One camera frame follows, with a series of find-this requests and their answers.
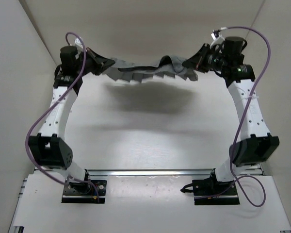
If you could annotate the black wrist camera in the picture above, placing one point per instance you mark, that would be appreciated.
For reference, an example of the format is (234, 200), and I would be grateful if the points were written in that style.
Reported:
(232, 50)
(68, 58)

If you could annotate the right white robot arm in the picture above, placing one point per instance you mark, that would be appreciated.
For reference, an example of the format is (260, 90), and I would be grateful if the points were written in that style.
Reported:
(253, 142)

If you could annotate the grey pleated skirt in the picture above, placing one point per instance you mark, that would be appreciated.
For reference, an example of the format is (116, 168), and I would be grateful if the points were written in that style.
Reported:
(168, 65)

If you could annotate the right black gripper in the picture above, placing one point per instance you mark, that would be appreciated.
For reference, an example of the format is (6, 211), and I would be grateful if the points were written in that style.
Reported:
(197, 63)

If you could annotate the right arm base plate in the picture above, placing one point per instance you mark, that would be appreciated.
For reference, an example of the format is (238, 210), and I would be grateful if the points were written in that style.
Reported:
(209, 191)

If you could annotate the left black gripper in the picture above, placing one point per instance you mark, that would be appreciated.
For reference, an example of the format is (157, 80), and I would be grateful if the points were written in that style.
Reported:
(103, 63)

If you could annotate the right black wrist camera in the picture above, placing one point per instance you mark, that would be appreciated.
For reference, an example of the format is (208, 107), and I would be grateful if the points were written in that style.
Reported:
(232, 50)

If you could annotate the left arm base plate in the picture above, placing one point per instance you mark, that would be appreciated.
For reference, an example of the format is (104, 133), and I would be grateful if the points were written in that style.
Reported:
(85, 193)

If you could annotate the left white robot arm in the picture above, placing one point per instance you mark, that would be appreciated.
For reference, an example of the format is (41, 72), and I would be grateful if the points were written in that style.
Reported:
(48, 148)

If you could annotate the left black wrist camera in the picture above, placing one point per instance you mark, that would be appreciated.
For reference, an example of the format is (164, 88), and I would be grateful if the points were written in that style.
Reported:
(68, 58)

